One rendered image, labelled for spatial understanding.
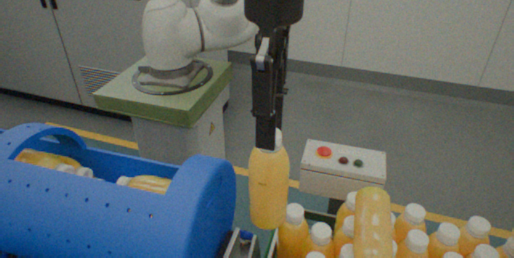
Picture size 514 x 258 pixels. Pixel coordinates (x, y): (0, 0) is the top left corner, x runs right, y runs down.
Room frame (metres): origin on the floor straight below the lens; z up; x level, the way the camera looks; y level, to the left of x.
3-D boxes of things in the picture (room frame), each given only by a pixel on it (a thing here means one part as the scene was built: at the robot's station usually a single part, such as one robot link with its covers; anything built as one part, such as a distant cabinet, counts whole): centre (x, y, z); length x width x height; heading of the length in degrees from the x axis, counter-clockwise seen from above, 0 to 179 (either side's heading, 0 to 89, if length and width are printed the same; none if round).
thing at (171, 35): (1.19, 0.30, 1.23); 0.18 x 0.16 x 0.22; 112
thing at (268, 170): (0.46, -0.02, 1.24); 0.07 x 0.07 x 0.18
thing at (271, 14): (0.46, -0.02, 1.53); 0.08 x 0.07 x 0.09; 164
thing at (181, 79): (1.19, 0.32, 1.09); 0.22 x 0.18 x 0.06; 77
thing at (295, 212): (0.53, -0.08, 1.09); 0.04 x 0.04 x 0.02
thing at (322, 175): (0.69, -0.22, 1.05); 0.20 x 0.10 x 0.10; 74
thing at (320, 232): (0.48, -0.13, 1.09); 0.04 x 0.04 x 0.02
